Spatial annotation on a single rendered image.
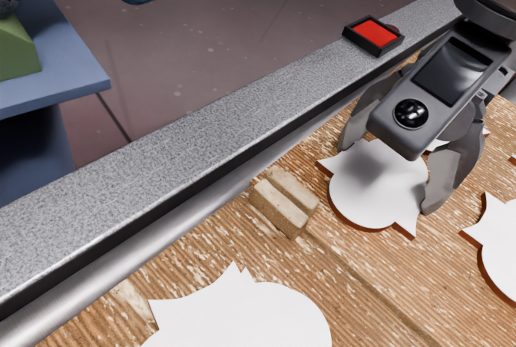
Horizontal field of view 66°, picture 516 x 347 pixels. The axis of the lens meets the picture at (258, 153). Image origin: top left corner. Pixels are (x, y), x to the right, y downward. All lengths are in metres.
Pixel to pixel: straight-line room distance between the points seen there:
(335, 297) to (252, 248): 0.08
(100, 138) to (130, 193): 1.30
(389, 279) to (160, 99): 1.58
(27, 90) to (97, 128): 1.16
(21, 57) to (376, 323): 0.51
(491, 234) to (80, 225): 0.40
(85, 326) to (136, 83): 1.67
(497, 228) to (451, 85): 0.20
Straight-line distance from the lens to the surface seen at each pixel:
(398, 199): 0.44
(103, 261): 0.37
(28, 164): 0.74
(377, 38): 0.70
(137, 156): 0.44
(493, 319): 0.43
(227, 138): 0.46
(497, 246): 0.47
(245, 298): 0.32
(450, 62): 0.33
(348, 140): 0.43
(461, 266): 0.44
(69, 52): 0.65
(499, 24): 0.33
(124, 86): 1.93
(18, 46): 0.59
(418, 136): 0.30
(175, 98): 1.87
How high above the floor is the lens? 1.25
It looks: 48 degrees down
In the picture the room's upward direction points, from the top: 16 degrees clockwise
